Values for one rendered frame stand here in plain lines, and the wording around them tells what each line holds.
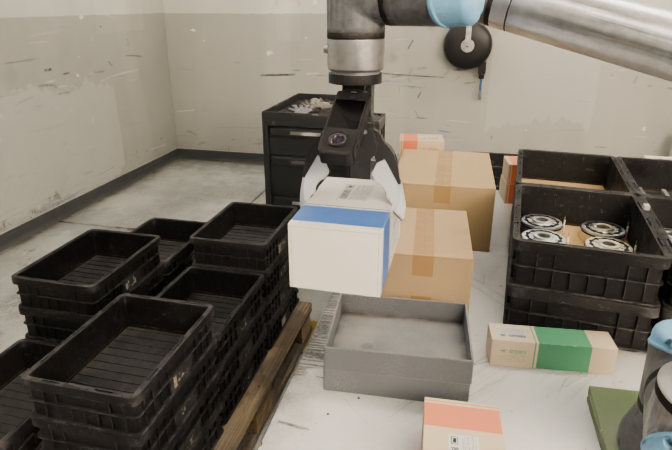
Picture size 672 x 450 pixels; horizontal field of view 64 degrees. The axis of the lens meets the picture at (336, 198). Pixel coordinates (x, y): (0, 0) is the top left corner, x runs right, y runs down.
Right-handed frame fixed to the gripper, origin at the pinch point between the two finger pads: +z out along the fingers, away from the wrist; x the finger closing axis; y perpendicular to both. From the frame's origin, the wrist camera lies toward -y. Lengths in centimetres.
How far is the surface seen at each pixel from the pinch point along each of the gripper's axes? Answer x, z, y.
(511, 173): -33, 29, 127
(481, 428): -20.9, 33.4, 0.7
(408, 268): -5, 28, 42
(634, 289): -51, 26, 39
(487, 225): -24, 32, 82
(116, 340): 77, 61, 44
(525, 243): -29, 18, 39
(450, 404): -16.0, 33.3, 5.0
